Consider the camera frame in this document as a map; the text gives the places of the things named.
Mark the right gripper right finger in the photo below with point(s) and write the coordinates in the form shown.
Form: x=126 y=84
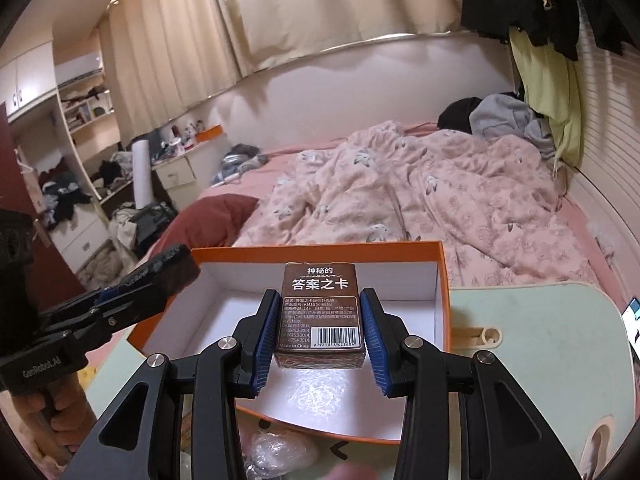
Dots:
x=409 y=367

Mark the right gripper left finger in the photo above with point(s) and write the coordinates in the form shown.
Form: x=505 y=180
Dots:
x=232 y=368

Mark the clear plastic bubble bag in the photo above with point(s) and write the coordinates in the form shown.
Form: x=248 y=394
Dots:
x=273 y=454

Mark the brown card box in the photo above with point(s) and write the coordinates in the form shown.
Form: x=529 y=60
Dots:
x=320 y=321

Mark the person left hand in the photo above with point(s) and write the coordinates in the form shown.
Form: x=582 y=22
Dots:
x=59 y=417

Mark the orange cardboard storage box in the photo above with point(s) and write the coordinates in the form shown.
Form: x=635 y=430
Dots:
x=329 y=389

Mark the dark red pillow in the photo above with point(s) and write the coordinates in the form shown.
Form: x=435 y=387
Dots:
x=212 y=221

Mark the mint green lap table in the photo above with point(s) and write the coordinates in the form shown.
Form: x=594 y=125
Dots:
x=565 y=344

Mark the pink floral duvet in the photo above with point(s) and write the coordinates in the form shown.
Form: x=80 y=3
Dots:
x=492 y=204

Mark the white bedside cabinet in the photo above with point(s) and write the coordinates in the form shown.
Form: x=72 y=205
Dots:
x=184 y=177

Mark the white paper roll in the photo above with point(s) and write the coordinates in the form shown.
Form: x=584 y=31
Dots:
x=142 y=173

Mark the striped clothes pile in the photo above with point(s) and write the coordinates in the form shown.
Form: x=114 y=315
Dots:
x=240 y=159

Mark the orange box on cabinet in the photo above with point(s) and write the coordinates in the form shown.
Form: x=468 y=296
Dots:
x=209 y=134

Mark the black garment on bed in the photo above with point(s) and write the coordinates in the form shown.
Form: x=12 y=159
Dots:
x=456 y=115

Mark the grey hoodie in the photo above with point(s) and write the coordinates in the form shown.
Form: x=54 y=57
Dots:
x=499 y=115

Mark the lime green garment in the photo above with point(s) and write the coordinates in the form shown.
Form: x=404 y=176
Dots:
x=552 y=89

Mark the beige curtain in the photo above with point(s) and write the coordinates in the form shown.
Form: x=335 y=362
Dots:
x=163 y=57

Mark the white slatted wardrobe door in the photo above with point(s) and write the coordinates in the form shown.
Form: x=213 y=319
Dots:
x=609 y=87

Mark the black hanging clothes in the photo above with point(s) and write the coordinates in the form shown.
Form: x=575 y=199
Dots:
x=556 y=22

